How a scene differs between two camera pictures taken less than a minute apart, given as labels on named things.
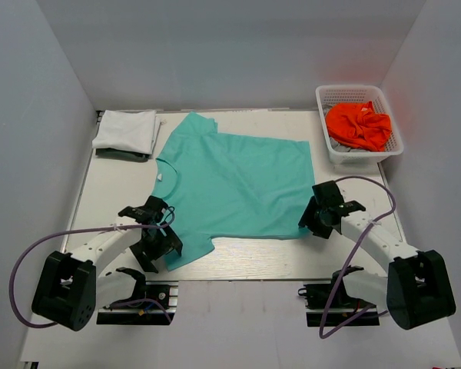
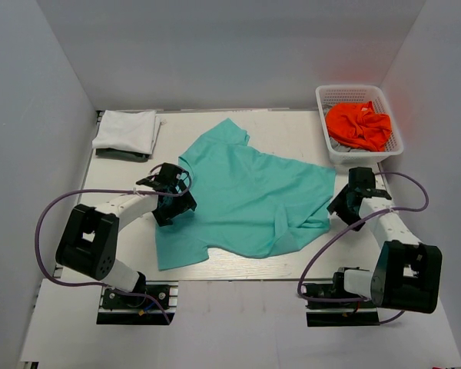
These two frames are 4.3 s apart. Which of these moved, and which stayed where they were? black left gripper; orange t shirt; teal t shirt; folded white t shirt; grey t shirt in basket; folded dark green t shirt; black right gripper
Moved: teal t shirt; black left gripper; black right gripper
Stayed: folded white t shirt; orange t shirt; grey t shirt in basket; folded dark green t shirt
